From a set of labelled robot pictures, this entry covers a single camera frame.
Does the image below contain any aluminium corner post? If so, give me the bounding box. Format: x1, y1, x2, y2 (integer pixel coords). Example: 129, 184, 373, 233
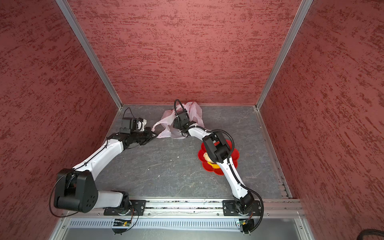
56, 0, 123, 110
256, 0, 313, 111

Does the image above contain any black cable bottom right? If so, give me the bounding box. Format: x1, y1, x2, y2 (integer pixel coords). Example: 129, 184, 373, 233
356, 228, 384, 240

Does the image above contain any white slotted cable duct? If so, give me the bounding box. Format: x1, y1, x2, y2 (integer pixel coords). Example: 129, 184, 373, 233
68, 218, 240, 231

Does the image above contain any red flower-shaped bowl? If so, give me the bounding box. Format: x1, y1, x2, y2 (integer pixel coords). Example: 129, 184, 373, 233
198, 143, 240, 176

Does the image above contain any pink plastic bag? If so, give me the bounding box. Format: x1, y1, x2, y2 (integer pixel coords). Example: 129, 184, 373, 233
152, 102, 205, 139

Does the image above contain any right aluminium corner post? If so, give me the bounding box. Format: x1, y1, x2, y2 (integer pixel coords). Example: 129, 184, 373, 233
256, 0, 313, 111

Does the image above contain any beige fake fruit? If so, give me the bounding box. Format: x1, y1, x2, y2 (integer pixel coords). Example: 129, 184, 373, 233
204, 153, 212, 163

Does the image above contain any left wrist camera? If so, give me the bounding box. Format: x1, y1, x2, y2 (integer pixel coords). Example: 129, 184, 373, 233
120, 117, 147, 134

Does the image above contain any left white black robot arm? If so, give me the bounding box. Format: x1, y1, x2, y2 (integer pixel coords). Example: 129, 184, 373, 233
49, 127, 157, 216

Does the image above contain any yellow fake banana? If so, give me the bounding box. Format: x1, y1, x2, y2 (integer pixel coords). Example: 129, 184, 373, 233
208, 162, 220, 169

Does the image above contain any right black corrugated cable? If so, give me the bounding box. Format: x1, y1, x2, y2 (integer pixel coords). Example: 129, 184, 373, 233
173, 98, 265, 233

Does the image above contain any left aluminium corner post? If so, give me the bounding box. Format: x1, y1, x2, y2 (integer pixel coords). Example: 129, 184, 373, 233
56, 0, 123, 110

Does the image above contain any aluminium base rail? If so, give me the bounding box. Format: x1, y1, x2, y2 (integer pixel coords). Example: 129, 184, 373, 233
61, 197, 305, 218

